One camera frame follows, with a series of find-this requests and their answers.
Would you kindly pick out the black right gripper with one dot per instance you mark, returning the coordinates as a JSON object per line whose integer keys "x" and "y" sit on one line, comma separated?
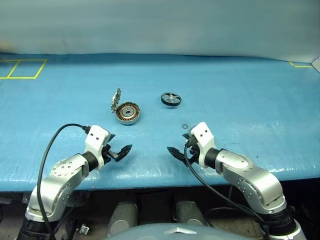
{"x": 193, "y": 150}

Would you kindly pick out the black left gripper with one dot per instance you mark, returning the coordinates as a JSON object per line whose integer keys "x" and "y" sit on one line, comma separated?
{"x": 110, "y": 155}

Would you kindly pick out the silver motor stator copper windings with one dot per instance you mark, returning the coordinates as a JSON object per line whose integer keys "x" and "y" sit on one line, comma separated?
{"x": 128, "y": 113}

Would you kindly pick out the silver toothed gear plate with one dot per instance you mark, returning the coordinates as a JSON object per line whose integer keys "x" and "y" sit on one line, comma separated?
{"x": 115, "y": 100}

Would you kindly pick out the black spoked motor rotor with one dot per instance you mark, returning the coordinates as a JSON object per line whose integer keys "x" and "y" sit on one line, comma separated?
{"x": 171, "y": 98}

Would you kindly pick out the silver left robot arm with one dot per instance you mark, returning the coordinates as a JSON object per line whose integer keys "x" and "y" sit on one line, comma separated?
{"x": 62, "y": 180}

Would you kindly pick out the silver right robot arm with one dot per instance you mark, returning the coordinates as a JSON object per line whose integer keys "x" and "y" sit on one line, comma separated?
{"x": 252, "y": 180}

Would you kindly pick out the blue plastic table cover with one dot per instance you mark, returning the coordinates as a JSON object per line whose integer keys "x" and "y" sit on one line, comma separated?
{"x": 225, "y": 100}

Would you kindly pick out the grey rounded robot leg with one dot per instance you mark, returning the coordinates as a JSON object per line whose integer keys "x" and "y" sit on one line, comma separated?
{"x": 190, "y": 213}
{"x": 122, "y": 217}

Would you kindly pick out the grey robot torso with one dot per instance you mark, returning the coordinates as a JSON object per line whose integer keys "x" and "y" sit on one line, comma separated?
{"x": 175, "y": 233}

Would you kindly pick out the white box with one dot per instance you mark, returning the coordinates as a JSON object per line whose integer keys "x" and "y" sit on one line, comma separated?
{"x": 317, "y": 65}

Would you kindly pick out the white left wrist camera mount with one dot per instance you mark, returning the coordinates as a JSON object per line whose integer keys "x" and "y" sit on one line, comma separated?
{"x": 96, "y": 140}

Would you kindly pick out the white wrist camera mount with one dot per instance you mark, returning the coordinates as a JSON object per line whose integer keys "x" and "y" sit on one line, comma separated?
{"x": 203, "y": 137}
{"x": 96, "y": 140}

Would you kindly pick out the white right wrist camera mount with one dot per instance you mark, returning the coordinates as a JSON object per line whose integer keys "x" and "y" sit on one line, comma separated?
{"x": 203, "y": 137}

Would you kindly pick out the small silver metal bracket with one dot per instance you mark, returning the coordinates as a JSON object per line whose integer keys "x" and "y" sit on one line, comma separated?
{"x": 84, "y": 229}

